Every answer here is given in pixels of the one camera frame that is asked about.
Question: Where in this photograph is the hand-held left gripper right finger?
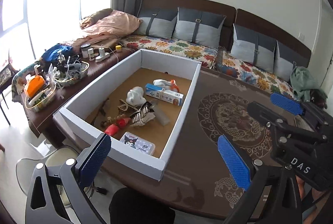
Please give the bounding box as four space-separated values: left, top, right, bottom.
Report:
217 134 304 224

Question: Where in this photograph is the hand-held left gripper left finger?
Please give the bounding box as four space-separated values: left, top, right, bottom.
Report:
25 132 112 224

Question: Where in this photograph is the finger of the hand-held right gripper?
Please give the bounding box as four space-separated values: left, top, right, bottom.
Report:
270 92 323 123
247 101 329 143

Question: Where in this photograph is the brown wooden bead bracelet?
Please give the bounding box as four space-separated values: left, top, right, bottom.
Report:
100 114 123 128

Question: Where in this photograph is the clear plastic case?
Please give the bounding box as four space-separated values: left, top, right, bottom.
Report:
120 131 156 155

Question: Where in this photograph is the gold rhinestone hair clip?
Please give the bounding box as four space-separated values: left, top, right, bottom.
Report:
118 99 137 113

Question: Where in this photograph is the silver rhinestone hair claw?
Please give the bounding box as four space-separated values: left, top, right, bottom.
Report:
129 105 157 128

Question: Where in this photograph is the white cardboard box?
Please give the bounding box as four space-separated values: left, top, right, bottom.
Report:
53 48 202 182

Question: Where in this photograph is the white knit glove orange cuff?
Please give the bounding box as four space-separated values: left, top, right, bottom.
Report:
153 78 181 93
126 86 147 106

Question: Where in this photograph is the blue white ointment carton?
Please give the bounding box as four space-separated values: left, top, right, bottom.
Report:
145 83 184 106

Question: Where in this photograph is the person's right forearm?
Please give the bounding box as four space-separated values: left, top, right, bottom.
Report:
297 177 331 205

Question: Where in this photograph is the clear tray of small items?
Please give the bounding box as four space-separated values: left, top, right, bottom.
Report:
24 82 57 113

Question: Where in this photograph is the green towel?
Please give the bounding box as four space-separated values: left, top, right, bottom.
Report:
290 66 328 103

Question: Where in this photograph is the dark brown bag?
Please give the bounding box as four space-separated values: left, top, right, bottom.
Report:
308 88 329 110

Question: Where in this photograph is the clear acrylic chair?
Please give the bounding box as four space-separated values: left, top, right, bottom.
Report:
15 144 107 210

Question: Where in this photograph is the floral sofa cover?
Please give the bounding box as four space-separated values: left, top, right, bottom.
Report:
214 49 300 100
121 34 219 69

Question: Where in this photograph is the grey two-tone sofa cushion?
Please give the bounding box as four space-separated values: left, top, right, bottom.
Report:
173 7 227 49
230 23 278 71
273 40 297 82
135 9 179 40

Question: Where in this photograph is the white door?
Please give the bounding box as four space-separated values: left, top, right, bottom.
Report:
316 0 333 90

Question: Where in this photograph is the glass tray of clutter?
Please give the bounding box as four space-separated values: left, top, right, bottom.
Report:
53 61 90 87

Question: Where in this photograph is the brown side table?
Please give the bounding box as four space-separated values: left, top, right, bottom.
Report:
11 43 139 142

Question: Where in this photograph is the orange plastic case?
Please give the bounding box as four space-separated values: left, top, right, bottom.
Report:
24 75 45 97

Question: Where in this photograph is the white power strip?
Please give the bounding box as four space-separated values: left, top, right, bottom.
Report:
95 53 111 63

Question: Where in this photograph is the white jar black lid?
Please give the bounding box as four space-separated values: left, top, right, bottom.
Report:
81 43 92 58

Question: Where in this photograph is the blue cloth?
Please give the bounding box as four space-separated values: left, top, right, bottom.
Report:
41 43 73 63

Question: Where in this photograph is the peach blanket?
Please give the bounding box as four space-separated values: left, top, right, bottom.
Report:
71 8 143 49

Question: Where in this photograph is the window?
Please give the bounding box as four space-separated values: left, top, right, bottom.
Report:
0 0 112 69

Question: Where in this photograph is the white cable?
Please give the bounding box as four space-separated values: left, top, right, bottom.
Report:
100 43 123 54

